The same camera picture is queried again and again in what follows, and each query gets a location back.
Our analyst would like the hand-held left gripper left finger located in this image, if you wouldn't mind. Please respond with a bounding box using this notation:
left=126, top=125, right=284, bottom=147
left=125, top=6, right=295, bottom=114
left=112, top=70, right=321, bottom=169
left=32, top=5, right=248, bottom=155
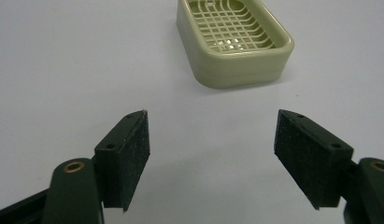
left=93, top=109, right=151, bottom=213

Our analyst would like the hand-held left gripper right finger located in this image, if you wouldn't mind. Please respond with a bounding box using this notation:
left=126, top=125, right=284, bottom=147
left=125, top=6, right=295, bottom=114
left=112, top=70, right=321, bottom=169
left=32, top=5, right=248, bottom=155
left=273, top=108, right=355, bottom=211

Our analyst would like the pale green soap dish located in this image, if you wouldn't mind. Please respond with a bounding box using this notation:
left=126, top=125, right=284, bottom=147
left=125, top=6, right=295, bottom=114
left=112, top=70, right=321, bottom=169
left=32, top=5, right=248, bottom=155
left=176, top=0, right=295, bottom=90

